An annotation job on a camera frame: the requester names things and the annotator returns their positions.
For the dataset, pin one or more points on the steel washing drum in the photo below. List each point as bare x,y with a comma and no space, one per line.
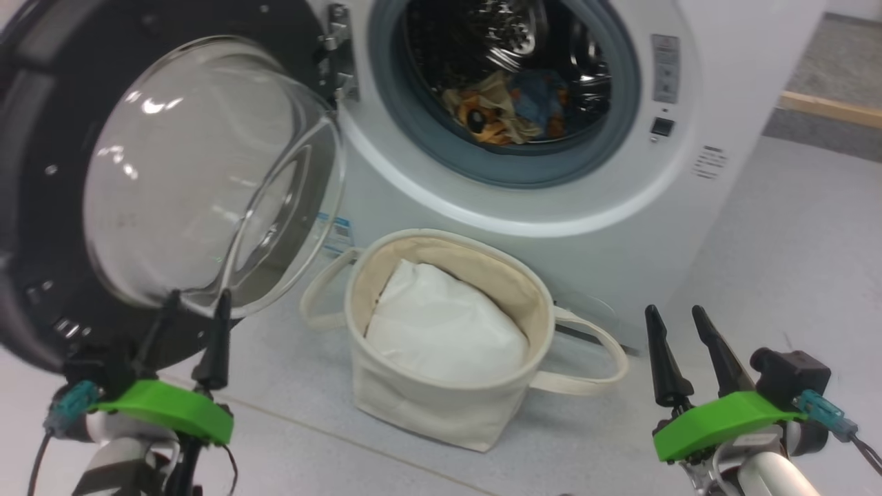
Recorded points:
455,41

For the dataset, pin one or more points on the blue energy label sticker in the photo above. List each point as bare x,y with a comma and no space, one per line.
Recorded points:
337,234

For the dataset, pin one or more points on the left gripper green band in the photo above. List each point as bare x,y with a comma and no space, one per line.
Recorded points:
172,410

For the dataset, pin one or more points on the white front-load washing machine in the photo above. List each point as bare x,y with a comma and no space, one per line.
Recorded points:
620,262

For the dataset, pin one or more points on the metal door hinge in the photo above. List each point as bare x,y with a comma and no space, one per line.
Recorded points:
339,34

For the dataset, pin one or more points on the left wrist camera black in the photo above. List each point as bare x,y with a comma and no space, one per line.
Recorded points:
103,365

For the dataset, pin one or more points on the small black text label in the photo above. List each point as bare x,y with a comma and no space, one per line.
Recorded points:
710,162

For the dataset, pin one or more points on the black round glass door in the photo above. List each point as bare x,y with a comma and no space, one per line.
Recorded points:
207,21

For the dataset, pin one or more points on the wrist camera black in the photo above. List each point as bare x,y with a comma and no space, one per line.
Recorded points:
103,365
792,375

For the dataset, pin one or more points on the black door lock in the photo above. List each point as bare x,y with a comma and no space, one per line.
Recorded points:
663,127

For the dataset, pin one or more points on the grey rubber door gasket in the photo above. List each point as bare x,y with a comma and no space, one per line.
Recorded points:
413,138

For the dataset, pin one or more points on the blue and cream bear garment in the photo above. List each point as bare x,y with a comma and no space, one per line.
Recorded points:
482,114

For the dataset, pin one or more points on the blue bear-print garment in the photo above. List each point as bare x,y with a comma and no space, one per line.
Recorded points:
541,96

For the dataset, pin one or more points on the cream canvas laundry basket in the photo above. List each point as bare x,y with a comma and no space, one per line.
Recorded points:
427,413

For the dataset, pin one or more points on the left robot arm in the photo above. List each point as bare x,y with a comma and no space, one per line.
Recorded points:
117,461

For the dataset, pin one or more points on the grey instruction sticker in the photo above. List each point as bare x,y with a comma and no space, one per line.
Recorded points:
665,69

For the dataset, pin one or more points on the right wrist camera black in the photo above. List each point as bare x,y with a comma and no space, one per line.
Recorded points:
792,375

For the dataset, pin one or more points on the white cloth in basket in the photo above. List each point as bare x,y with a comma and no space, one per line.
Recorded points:
441,331

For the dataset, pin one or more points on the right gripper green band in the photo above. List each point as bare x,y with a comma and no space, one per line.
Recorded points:
723,420

